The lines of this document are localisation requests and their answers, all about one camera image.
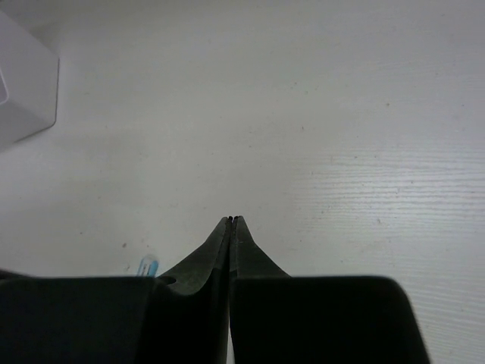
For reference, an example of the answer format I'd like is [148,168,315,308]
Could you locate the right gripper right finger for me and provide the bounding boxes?
[230,216,303,363]

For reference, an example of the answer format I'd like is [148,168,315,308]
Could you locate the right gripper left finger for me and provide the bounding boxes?
[151,217,232,363]

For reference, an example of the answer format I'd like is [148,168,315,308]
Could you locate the light blue pen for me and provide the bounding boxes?
[136,254,158,277]

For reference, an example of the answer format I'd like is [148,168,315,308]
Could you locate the white compartment organizer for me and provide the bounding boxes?
[1,13,60,148]

